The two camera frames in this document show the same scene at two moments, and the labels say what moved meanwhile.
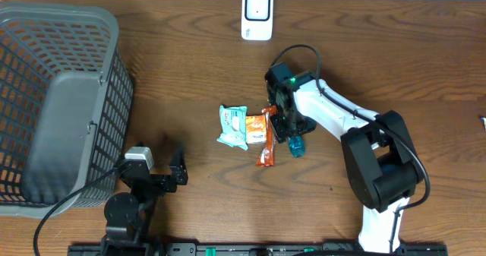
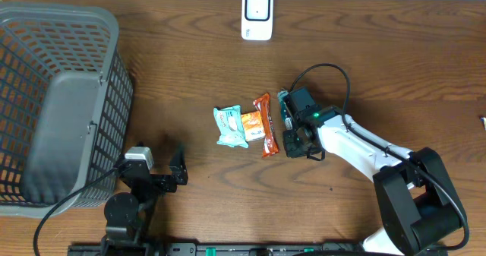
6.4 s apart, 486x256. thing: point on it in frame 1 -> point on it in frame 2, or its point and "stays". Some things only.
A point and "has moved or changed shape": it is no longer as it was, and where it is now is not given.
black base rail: [436, 249] stays
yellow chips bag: [484, 119] stays
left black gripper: [178, 168] stays
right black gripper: [279, 131] -> [291, 150]
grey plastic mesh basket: [67, 107] stays
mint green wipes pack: [233, 120] stays
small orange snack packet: [256, 128] has moved or changed shape
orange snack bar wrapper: [266, 159] has moved or changed shape
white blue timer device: [257, 14] stays
